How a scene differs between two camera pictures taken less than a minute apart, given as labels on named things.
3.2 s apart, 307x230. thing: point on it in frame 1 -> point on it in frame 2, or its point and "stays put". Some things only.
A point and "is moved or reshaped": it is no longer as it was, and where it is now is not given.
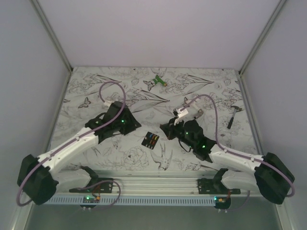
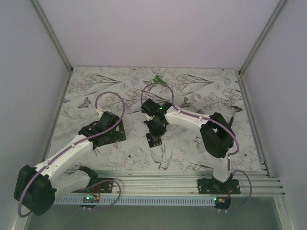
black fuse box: [150, 140] is moved or reshaped
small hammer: [231, 119] stays put
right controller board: [222, 203] stays put
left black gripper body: [127, 125] -> [115, 136]
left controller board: [90, 199] stays put
